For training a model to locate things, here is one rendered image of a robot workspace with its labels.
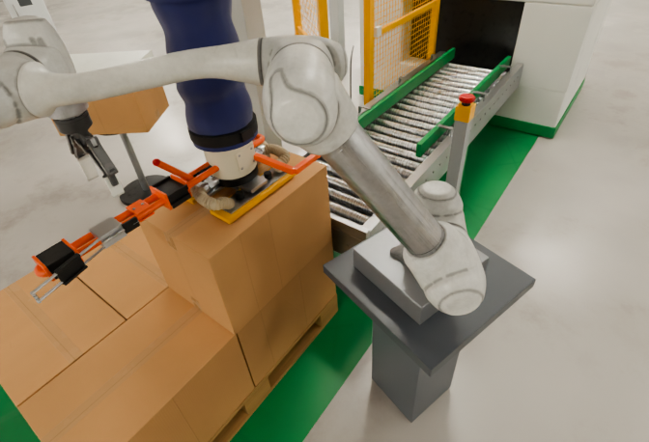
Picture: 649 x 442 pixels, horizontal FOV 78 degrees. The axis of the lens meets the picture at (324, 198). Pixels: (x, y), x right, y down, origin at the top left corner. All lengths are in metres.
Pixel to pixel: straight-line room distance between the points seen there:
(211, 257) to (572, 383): 1.67
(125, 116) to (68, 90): 1.98
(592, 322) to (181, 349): 1.94
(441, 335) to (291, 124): 0.83
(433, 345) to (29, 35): 1.22
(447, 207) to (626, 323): 1.58
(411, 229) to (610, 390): 1.54
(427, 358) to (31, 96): 1.10
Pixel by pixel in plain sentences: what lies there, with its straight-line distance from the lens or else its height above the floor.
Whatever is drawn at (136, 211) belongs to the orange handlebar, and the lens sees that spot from 1.29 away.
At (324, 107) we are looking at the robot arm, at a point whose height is 1.52.
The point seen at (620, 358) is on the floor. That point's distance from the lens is 2.41.
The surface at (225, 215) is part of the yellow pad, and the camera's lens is 1.36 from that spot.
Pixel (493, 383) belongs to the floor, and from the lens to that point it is 2.12.
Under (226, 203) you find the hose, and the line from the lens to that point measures 1.35.
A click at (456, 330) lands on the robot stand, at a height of 0.75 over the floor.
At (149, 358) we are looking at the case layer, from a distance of 1.63.
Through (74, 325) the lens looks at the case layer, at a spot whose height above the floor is 0.54.
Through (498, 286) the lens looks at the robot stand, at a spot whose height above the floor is 0.75.
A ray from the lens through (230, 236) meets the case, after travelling 1.32.
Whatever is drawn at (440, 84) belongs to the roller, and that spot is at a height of 0.55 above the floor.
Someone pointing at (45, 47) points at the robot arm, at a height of 1.58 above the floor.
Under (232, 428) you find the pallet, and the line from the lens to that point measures 2.00.
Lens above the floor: 1.81
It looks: 38 degrees down
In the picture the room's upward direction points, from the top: 5 degrees counter-clockwise
